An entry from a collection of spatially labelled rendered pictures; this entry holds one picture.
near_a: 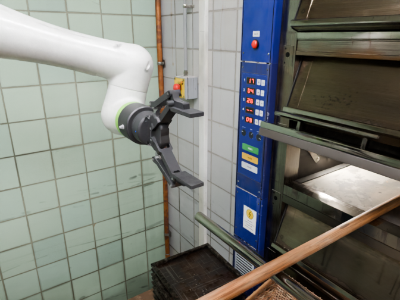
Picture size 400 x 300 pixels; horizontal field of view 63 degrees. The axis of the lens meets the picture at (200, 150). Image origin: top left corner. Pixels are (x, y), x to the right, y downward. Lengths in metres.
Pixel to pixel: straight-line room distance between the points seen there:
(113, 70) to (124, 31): 0.91
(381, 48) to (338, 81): 0.15
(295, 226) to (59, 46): 0.95
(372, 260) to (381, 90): 0.50
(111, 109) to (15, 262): 1.24
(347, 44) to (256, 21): 0.33
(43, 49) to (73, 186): 1.06
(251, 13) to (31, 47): 0.72
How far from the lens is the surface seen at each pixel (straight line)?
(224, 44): 1.39
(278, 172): 1.24
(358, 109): 0.99
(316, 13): 1.07
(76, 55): 0.85
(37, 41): 0.85
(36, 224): 1.85
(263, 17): 1.18
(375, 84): 0.99
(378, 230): 1.07
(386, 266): 1.13
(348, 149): 0.87
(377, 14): 0.96
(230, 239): 0.91
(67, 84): 1.68
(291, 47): 1.14
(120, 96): 0.85
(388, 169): 0.83
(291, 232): 1.28
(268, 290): 1.35
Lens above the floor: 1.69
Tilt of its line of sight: 19 degrees down
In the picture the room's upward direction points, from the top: straight up
